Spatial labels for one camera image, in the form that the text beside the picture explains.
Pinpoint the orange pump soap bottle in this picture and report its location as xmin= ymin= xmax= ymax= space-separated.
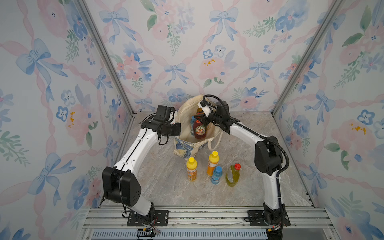
xmin=196 ymin=108 xmax=205 ymax=117

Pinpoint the dark red soap bottle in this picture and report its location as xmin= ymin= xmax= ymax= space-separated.
xmin=193 ymin=117 xmax=207 ymax=139

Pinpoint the cream canvas shopping bag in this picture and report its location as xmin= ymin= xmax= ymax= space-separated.
xmin=174 ymin=95 xmax=223 ymax=160

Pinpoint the small blue bottle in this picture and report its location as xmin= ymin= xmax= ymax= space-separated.
xmin=190 ymin=116 xmax=196 ymax=136
xmin=211 ymin=166 xmax=223 ymax=185

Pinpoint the orange bottle yellow cap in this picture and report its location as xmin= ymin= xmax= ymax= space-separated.
xmin=187 ymin=157 xmax=198 ymax=182
xmin=207 ymin=151 xmax=220 ymax=176

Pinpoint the small blue bottle front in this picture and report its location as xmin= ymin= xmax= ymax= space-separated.
xmin=211 ymin=166 xmax=223 ymax=185

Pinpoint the green soap bottle red cap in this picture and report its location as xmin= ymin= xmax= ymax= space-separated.
xmin=226 ymin=163 xmax=241 ymax=187

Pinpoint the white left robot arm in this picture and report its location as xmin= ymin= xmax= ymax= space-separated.
xmin=102 ymin=120 xmax=182 ymax=216

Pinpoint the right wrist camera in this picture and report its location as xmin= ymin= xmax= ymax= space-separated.
xmin=198 ymin=100 xmax=212 ymax=117

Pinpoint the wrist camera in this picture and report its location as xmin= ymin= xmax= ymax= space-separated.
xmin=198 ymin=100 xmax=212 ymax=117
xmin=154 ymin=105 xmax=177 ymax=123

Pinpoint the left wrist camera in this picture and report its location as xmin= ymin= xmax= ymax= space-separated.
xmin=154 ymin=105 xmax=177 ymax=123

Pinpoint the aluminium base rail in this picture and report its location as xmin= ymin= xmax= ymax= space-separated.
xmin=78 ymin=206 xmax=340 ymax=240

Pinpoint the aluminium corner post left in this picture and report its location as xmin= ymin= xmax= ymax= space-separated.
xmin=74 ymin=0 xmax=134 ymax=117

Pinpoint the aluminium corner post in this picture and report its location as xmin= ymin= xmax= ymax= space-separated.
xmin=271 ymin=0 xmax=344 ymax=117
xmin=74 ymin=0 xmax=134 ymax=117

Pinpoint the aluminium corner post right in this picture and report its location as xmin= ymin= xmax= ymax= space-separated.
xmin=271 ymin=0 xmax=344 ymax=117

